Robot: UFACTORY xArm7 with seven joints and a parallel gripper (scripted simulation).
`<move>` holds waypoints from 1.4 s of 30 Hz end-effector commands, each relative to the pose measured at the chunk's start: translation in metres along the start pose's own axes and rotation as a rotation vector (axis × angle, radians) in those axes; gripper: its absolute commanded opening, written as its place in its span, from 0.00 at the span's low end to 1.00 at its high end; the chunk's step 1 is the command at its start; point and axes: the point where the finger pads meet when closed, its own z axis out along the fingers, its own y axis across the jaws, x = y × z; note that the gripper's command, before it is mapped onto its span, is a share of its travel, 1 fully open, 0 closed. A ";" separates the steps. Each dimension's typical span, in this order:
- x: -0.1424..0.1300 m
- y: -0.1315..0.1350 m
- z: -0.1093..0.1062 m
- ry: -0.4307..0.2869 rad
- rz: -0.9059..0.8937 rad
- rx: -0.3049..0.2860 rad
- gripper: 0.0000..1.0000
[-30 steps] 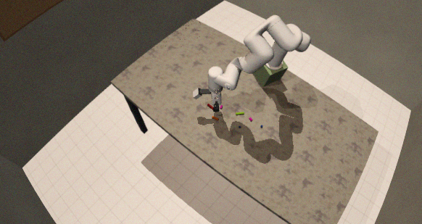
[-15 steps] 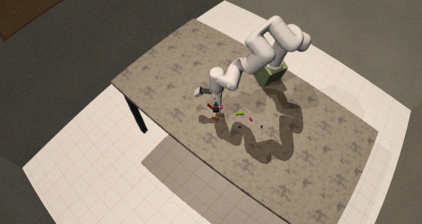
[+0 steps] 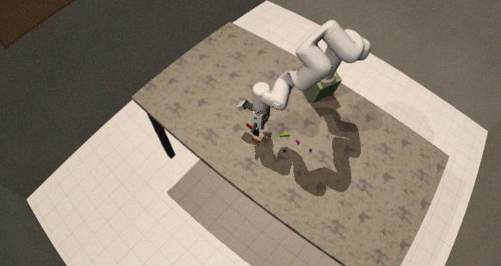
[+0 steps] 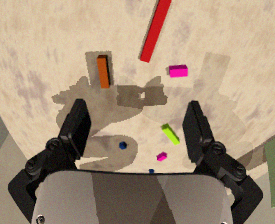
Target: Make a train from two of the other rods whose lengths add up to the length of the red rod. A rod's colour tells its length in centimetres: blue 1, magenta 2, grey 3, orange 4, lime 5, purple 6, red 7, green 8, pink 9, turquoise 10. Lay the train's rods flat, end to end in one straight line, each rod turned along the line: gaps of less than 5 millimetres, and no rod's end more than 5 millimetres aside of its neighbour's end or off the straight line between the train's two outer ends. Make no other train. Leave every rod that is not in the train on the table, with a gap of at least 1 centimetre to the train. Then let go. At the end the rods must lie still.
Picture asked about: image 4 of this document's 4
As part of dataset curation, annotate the red rod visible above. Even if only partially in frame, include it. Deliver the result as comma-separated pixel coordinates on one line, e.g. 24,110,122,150
140,0,172,63

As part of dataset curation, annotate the orange rod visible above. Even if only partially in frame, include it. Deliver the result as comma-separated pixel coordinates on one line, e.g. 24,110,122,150
97,55,111,88

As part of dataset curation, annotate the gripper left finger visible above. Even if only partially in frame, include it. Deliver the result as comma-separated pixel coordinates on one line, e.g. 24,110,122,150
8,99,91,224

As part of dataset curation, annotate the magenta rod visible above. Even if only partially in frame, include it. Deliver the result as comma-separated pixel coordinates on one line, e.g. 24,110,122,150
169,65,188,78
157,152,167,161

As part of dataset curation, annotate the lime green rod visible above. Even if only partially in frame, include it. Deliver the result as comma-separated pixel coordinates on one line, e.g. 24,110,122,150
162,123,180,145

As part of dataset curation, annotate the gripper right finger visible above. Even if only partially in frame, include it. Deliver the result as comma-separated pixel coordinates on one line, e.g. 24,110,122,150
182,100,263,224

